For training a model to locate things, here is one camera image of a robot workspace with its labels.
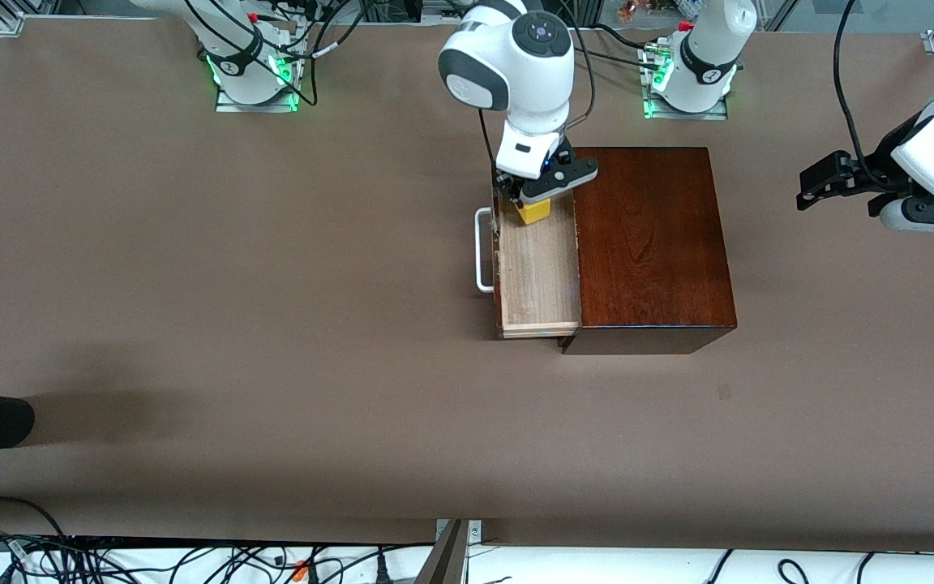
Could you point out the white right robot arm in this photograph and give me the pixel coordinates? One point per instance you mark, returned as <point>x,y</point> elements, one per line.
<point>516,73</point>

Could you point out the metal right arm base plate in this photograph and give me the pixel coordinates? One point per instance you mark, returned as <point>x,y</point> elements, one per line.
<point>256,105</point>

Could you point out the wooden drawer with dark front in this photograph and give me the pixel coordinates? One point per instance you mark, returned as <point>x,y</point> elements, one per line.
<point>540,276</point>

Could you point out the grey metal support bar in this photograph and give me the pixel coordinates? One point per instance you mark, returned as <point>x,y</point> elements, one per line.
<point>447,560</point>

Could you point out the dark brown wooden cabinet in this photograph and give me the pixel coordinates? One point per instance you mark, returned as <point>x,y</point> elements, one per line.
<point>653,243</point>

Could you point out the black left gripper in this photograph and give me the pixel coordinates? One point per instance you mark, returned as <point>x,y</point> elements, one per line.
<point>880,163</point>

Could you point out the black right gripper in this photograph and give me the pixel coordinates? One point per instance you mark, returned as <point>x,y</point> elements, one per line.
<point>509,190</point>

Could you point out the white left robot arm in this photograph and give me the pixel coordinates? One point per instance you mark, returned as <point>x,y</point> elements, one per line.
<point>718,24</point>

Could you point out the black power plug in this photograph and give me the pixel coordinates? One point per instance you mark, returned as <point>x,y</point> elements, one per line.
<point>381,569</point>

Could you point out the yellow block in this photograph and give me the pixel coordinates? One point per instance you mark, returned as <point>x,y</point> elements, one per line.
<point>533,214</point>

